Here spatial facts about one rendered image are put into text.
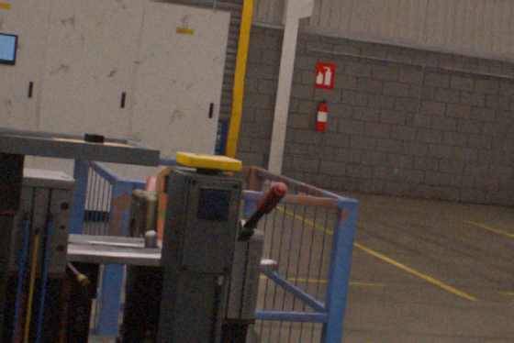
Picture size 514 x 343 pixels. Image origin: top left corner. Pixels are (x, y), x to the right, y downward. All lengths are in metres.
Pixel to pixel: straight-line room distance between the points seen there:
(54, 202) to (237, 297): 0.27
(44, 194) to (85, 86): 8.01
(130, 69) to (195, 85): 0.60
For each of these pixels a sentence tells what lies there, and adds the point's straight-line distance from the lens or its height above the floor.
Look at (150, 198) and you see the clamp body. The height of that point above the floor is 1.06.
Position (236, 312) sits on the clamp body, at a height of 0.95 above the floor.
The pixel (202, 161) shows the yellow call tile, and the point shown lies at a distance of 1.15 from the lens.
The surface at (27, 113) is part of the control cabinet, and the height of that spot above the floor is 0.89.
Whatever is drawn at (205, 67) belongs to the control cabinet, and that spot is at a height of 1.48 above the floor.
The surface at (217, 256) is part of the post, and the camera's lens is 1.16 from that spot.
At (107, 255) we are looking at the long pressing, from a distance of 1.42.
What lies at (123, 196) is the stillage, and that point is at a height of 0.89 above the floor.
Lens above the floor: 1.23
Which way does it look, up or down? 3 degrees down
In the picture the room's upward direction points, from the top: 7 degrees clockwise
